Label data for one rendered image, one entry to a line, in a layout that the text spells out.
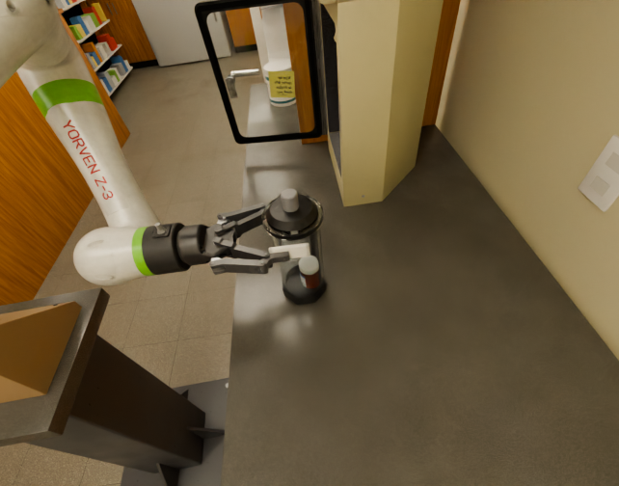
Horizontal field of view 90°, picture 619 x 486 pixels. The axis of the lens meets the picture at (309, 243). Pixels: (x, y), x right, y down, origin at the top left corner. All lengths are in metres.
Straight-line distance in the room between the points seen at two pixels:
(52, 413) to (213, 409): 0.95
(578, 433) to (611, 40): 0.63
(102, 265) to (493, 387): 0.70
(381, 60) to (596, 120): 0.40
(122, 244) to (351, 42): 0.55
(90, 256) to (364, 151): 0.61
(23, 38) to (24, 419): 0.67
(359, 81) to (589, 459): 0.74
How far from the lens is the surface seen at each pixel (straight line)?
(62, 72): 0.84
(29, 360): 0.82
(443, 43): 1.18
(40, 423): 0.83
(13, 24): 0.72
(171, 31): 5.87
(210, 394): 1.71
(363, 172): 0.83
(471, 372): 0.67
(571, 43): 0.84
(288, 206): 0.52
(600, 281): 0.81
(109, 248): 0.63
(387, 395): 0.62
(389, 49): 0.72
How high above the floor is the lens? 1.54
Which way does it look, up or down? 48 degrees down
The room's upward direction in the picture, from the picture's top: 9 degrees counter-clockwise
